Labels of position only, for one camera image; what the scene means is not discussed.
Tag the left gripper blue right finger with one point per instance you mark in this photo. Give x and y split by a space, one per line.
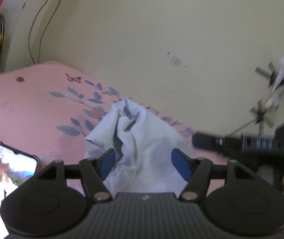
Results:
196 172

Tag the white garment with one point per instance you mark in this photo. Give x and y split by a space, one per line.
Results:
143 144

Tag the pink floral bed sheet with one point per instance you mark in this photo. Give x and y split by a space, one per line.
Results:
47 110

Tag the pink wall sticker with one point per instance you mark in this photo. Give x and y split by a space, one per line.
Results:
176 61

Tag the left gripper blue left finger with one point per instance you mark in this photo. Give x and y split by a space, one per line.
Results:
93 173

